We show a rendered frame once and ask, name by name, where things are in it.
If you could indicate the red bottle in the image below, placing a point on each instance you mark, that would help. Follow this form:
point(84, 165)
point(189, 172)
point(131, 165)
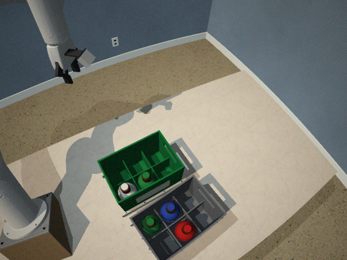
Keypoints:
point(184, 231)

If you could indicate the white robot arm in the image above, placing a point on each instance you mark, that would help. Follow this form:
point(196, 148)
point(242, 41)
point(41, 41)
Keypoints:
point(16, 207)

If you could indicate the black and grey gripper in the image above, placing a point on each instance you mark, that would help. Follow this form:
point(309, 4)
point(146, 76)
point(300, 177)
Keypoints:
point(61, 62)

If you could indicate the green crate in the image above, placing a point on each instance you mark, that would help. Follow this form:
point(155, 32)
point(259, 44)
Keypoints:
point(148, 154)

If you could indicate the grey bottle crate with dividers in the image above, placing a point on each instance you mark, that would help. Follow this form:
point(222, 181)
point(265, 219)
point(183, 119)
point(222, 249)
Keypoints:
point(188, 196)

